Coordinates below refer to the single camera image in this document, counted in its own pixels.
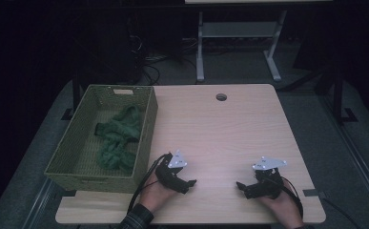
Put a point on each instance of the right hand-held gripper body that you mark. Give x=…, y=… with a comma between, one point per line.
x=269, y=183

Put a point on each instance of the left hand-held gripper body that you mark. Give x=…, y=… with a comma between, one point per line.
x=168, y=173

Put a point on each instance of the green fluffy scarf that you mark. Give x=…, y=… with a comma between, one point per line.
x=118, y=133

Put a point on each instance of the green woven basket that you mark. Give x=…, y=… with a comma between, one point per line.
x=77, y=152

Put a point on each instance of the person's left hand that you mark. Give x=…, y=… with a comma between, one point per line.
x=153, y=195

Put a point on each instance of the person's right hand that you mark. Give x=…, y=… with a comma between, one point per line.
x=287, y=206

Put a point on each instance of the grey tape strip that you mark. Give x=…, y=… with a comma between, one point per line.
x=310, y=192

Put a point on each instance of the white metal stand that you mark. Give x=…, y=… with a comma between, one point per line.
x=236, y=30

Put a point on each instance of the aluminium floor rail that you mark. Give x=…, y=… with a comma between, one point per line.
x=357, y=159
x=37, y=206

